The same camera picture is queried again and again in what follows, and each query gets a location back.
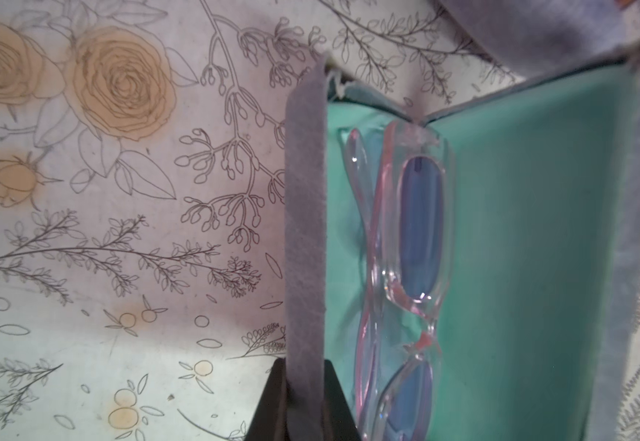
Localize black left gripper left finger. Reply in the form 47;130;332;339
245;358;289;441

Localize green case purple glasses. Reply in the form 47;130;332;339
284;40;640;440

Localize clear pink purple glasses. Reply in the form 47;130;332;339
338;119;456;440

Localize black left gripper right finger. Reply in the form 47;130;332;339
322;359;360;441

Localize purple case brown lining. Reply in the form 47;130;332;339
439;0;626;77

